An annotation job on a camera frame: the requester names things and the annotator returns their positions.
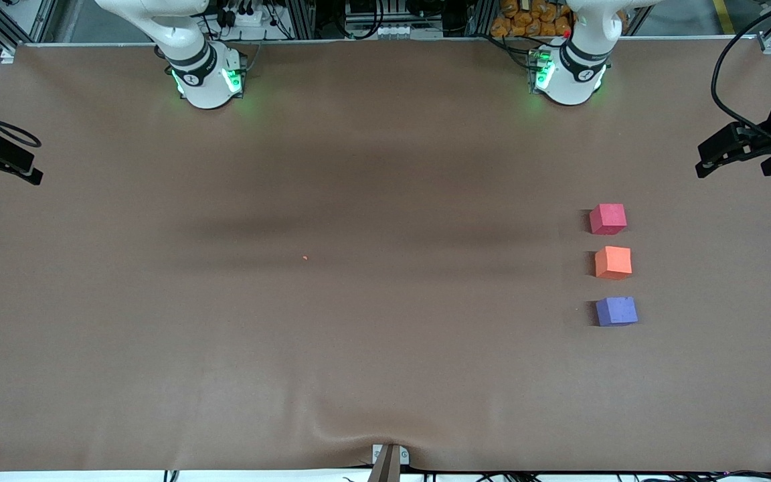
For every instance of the orange foam block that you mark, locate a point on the orange foam block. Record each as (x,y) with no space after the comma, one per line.
(613,262)

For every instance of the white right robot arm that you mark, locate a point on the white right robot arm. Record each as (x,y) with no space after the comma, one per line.
(208,84)

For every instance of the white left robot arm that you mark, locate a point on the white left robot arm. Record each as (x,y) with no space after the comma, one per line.
(569,84)

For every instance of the red foam block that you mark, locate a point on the red foam block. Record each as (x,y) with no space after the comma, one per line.
(606,219)

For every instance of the purple foam block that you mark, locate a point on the purple foam block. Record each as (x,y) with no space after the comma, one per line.
(616,312)

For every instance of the pile of orange items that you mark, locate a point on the pile of orange items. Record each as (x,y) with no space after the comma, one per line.
(533,19)

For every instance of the white power strip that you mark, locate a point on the white power strip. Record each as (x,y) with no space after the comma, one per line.
(245,17)

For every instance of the white connector strip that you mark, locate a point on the white connector strip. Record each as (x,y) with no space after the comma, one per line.
(392,31)

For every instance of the brown table mat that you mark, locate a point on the brown table mat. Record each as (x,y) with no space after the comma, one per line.
(385,348)

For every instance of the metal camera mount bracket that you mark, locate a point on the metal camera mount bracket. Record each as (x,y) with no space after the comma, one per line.
(389,462)

